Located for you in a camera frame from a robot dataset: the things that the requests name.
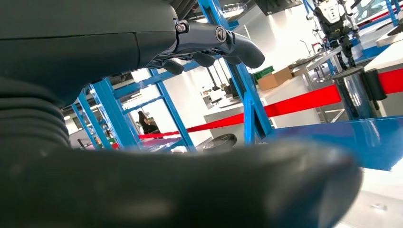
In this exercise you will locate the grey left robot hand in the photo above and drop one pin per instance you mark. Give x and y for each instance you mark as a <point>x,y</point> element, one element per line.
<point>78,41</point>

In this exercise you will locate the person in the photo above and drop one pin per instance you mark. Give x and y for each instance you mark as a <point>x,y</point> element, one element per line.
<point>146,124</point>

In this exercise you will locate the black round base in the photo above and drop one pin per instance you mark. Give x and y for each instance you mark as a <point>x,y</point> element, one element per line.
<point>220,143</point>

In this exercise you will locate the green plastic crate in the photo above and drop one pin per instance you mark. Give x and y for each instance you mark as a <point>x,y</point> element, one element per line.
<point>264,71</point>

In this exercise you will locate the brown cardboard box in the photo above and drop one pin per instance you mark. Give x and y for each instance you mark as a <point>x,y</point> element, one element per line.
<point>274,80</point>

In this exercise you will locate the chrome steel frame table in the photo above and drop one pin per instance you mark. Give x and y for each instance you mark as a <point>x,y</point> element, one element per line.
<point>318,59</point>

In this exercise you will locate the black stanchion post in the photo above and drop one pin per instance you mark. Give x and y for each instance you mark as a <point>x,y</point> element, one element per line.
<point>352,94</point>

